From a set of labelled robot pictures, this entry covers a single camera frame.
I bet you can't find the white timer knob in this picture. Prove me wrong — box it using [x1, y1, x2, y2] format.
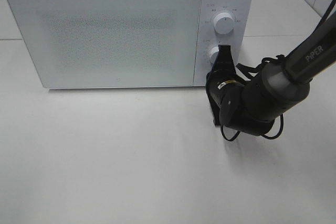
[207, 46, 219, 64]

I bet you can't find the upper white power knob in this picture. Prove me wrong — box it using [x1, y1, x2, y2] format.
[213, 12, 235, 35]

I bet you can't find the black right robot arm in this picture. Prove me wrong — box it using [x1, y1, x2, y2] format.
[206, 14, 335, 141]

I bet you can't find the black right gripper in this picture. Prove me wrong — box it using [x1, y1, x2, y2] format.
[206, 45, 246, 126]

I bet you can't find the white microwave door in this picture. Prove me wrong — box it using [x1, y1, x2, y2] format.
[8, 0, 200, 88]

